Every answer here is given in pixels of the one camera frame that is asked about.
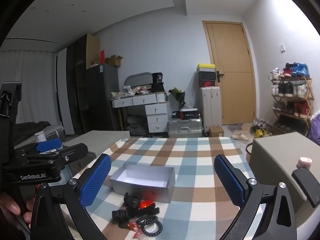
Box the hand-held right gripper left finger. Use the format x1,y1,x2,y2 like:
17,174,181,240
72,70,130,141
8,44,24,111
30,153,112,240

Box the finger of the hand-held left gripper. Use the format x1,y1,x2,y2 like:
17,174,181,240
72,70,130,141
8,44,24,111
36,137,63,153

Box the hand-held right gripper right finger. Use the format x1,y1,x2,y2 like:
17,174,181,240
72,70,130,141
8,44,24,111
214,154,298,240

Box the bumpy black hair claw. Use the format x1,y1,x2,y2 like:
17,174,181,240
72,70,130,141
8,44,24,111
112,209,133,229

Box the grey cardboard box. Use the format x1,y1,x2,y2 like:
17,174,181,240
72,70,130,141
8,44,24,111
109,164,176,204

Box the black spiral hair tie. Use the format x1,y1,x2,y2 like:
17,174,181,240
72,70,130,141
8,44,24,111
136,215,158,227
141,223,163,237

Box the long black claw clip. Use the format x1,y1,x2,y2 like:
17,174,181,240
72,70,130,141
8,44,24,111
127,206,160,217

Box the person's left hand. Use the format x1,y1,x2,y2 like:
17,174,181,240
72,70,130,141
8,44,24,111
0,193,36,233

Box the dark cloth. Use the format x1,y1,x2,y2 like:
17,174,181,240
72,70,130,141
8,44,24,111
14,121,52,143

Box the checked blanket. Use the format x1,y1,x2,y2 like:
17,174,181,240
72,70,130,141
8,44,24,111
60,137,268,240

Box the beige slippers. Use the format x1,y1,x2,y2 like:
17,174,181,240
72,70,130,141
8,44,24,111
230,130,250,141

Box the grey bedside cabinet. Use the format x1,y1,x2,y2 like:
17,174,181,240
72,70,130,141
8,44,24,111
64,130,131,155

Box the grey padded block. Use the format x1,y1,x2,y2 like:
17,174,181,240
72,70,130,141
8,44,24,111
249,132,320,228

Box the small cardboard box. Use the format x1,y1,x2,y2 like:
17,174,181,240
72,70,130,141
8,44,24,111
209,126,224,137

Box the white curtain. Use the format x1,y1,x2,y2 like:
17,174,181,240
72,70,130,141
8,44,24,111
0,50,67,130

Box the silver suitcase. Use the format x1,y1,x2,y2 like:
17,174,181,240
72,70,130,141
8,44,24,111
167,117,203,138

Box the dark wardrobe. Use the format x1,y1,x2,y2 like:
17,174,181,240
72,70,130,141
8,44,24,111
66,34,101,135

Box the grey bag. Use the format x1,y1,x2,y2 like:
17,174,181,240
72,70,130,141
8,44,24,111
126,115,149,137

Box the dark refrigerator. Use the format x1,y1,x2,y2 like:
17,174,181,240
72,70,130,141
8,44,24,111
85,63,120,133

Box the white upright suitcase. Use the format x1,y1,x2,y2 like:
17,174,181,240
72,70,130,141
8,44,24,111
199,86,222,133

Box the pink roll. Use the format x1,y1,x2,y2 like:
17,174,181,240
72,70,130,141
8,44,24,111
296,157,313,170

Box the black flat device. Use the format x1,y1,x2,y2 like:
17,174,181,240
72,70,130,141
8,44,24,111
291,168,320,208

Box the black red striped box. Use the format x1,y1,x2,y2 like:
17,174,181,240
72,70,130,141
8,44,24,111
172,109,202,120

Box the wooden door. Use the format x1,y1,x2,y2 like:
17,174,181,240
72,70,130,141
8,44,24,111
202,20,257,125

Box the white desk with drawers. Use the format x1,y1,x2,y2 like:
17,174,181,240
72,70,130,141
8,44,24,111
111,91,170,133

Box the pile of desk clutter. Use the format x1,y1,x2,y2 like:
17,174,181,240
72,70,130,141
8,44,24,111
111,85,160,99

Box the purple bag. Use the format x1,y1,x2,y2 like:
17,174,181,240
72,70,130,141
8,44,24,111
307,112,320,147

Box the dark flower bouquet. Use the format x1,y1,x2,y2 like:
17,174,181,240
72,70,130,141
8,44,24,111
169,87,187,110

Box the open cardboard box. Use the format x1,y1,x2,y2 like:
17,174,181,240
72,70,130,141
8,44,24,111
105,54,124,67

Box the plain black shoe box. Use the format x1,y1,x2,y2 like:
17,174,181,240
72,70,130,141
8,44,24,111
197,71,217,81

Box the grey curved chair back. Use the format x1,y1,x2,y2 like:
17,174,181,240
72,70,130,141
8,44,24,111
124,72,153,92

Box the black paper bag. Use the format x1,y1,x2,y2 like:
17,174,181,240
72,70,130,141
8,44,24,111
151,72,166,93

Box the bamboo shoe rack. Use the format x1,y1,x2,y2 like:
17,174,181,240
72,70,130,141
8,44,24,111
269,76,315,137

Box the shoe rack with shoes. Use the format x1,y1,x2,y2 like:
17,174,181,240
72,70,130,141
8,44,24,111
268,62,313,130

